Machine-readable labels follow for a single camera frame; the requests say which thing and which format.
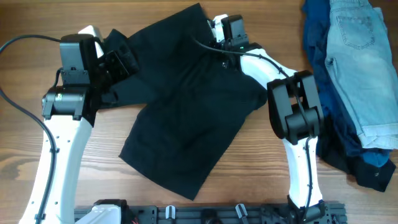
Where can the light blue denim shorts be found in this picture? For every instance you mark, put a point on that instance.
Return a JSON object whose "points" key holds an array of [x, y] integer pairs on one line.
{"points": [[359, 63]]}

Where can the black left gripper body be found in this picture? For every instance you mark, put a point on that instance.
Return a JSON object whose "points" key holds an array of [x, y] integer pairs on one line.
{"points": [[112, 70]]}

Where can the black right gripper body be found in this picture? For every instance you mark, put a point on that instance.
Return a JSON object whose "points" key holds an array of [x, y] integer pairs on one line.
{"points": [[225, 45]]}

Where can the black garment under pile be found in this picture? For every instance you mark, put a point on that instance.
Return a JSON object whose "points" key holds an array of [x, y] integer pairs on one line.
{"points": [[331, 150]]}

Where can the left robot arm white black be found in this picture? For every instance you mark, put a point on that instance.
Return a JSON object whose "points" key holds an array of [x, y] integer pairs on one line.
{"points": [[69, 114]]}

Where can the black shorts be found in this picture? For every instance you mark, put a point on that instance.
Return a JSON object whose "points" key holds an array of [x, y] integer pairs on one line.
{"points": [[192, 105]]}

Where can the dark blue garment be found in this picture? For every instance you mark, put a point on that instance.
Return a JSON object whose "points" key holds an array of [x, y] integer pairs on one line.
{"points": [[315, 34]]}

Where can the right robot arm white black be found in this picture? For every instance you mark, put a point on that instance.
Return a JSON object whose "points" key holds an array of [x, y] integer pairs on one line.
{"points": [[295, 114]]}

